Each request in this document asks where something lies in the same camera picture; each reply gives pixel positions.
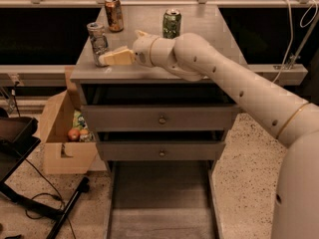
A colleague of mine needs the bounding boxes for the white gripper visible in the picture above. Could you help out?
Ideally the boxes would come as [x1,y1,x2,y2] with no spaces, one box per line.
[99,30,159,67]

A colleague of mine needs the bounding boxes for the silver blue redbull can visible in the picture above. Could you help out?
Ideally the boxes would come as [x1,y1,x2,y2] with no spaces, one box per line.
[87,22,109,67]

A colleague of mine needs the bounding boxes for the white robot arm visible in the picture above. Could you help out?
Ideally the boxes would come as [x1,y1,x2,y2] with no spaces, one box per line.
[99,31,319,239]

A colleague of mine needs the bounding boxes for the orange soda can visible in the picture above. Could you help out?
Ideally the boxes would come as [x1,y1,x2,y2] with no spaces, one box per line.
[105,0,124,32]

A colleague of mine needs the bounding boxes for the green soda can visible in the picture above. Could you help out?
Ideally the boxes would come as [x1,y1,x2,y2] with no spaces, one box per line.
[162,8,181,39]

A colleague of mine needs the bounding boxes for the grey top drawer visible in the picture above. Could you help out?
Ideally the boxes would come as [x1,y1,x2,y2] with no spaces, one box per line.
[83,84,239,131]

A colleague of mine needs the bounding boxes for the grey bottom drawer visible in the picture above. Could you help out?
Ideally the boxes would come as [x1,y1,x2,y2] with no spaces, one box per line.
[104,160,221,239]

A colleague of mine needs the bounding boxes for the green snack bag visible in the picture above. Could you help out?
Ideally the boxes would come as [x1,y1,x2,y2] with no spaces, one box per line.
[72,111,87,130]

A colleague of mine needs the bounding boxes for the red apple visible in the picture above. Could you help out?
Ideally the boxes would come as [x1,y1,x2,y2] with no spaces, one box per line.
[68,128,80,141]

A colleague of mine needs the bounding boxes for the cardboard box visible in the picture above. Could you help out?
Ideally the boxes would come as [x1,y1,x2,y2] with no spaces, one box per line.
[39,66,97,174]

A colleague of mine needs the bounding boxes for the black stand frame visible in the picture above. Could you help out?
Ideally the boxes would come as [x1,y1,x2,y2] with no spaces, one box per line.
[0,108,91,239]

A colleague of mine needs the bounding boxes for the black floor cable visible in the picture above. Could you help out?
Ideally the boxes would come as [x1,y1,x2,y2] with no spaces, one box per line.
[9,142,78,239]

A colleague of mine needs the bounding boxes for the white hanging cable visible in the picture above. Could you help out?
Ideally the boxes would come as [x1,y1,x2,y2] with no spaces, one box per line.
[271,0,319,84]

